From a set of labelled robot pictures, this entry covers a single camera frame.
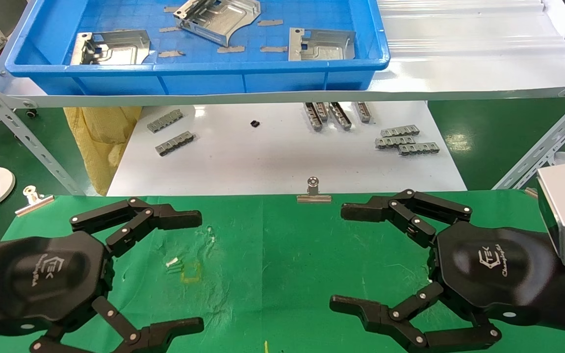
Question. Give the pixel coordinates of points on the stamped sheet metal bracket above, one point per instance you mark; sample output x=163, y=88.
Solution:
x=125, y=49
x=326, y=46
x=223, y=19

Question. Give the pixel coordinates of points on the yellow woven bag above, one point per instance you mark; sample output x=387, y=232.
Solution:
x=101, y=137

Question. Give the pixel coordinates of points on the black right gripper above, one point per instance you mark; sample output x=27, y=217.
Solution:
x=493, y=269

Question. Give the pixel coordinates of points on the small white screw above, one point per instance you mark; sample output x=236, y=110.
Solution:
x=171, y=263

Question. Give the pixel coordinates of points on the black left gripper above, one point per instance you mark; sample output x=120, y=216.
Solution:
x=42, y=279

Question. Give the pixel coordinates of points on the grey metal shelf rack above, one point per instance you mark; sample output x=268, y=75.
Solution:
x=410, y=83

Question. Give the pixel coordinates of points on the grey metal connector strip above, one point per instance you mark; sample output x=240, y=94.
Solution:
x=175, y=143
x=314, y=117
x=400, y=131
x=165, y=121
x=340, y=116
x=322, y=112
x=419, y=149
x=394, y=142
x=364, y=112

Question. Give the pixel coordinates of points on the grey tape strip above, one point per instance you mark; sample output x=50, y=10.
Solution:
x=231, y=49
x=270, y=22
x=171, y=9
x=171, y=53
x=273, y=48
x=168, y=29

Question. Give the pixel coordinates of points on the green table mat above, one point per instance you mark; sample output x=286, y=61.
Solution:
x=287, y=255

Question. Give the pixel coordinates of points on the blue plastic bin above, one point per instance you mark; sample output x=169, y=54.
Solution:
x=214, y=81

